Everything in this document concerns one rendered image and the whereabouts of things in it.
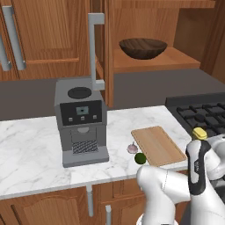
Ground pale pink garlic bulb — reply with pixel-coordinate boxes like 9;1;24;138
126;141;139;155

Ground green lime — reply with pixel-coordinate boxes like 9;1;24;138
134;152;148;165

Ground wooden cutting board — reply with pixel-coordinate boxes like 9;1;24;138
130;125;188;168

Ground open wooden cabinet door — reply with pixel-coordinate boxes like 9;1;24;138
89;0;115;108
200;0;225;84

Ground dark wooden bowl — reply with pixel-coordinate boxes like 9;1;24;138
119;38;169;61

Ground yellow condiment bottle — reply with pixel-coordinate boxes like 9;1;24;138
192;127;208;142

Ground wooden base cabinet door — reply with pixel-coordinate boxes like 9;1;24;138
92;177;153;225
0;185;91;225

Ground grey coffee machine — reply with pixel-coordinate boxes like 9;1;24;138
54;76;110;169

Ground black gas hob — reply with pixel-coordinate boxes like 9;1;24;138
164;91;225;139

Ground long grey cabinet door handle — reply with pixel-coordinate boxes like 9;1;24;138
87;12;105;92

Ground wooden wall cabinet with shelf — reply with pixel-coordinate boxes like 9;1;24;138
112;0;225;75

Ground grey base cabinet handle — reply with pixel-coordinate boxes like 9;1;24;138
85;184;95;218
105;204;113;225

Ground closed wooden wall cabinet door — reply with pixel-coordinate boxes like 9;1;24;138
0;0;19;83
11;0;91;81

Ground grey wall cabinet handle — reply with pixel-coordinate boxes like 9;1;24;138
2;5;27;71
0;32;13;72

